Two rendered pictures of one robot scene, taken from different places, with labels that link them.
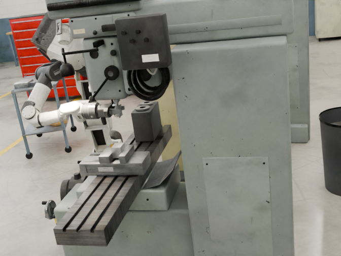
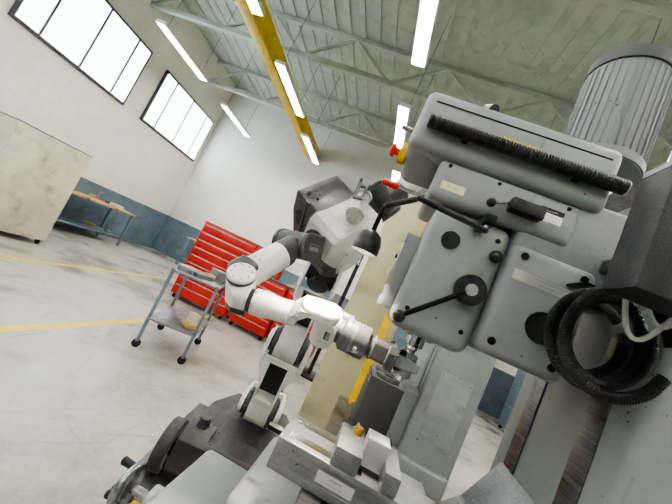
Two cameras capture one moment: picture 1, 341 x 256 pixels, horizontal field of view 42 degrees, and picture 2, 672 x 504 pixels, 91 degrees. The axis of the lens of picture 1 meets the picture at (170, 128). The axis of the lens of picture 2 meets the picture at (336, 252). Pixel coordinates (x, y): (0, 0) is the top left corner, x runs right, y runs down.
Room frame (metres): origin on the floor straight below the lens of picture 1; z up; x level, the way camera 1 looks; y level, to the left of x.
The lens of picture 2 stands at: (1.39, 0.63, 1.33)
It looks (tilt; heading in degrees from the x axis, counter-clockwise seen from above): 6 degrees up; 354
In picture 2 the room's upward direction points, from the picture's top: 25 degrees clockwise
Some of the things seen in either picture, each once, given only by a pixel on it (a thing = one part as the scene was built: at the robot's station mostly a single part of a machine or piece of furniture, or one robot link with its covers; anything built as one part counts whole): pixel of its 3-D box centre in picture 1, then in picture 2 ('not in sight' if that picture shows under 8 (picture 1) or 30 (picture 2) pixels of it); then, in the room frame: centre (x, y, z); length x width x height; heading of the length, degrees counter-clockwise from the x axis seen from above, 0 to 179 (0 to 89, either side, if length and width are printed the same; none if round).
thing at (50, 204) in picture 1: (56, 209); (138, 491); (2.35, 0.74, 0.62); 0.16 x 0.12 x 0.12; 75
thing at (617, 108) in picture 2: not in sight; (612, 121); (2.15, 0.02, 2.05); 0.20 x 0.20 x 0.32
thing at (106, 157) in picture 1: (109, 154); (348, 446); (2.16, 0.34, 1.01); 0.15 x 0.06 x 0.04; 164
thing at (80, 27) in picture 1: (110, 22); (486, 214); (2.21, 0.22, 1.68); 0.34 x 0.24 x 0.10; 75
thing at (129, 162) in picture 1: (114, 160); (352, 466); (2.15, 0.31, 0.98); 0.35 x 0.15 x 0.11; 74
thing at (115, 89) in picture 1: (110, 65); (442, 279); (2.22, 0.26, 1.47); 0.21 x 0.19 x 0.32; 165
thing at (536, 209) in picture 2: (105, 29); (513, 208); (2.07, 0.24, 1.66); 0.12 x 0.04 x 0.04; 75
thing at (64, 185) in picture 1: (68, 193); (168, 444); (2.80, 0.78, 0.50); 0.20 x 0.05 x 0.20; 174
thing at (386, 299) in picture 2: (90, 71); (398, 270); (2.25, 0.37, 1.45); 0.04 x 0.04 x 0.21; 75
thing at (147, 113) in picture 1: (146, 120); (377, 398); (2.61, 0.14, 1.02); 0.22 x 0.12 x 0.20; 166
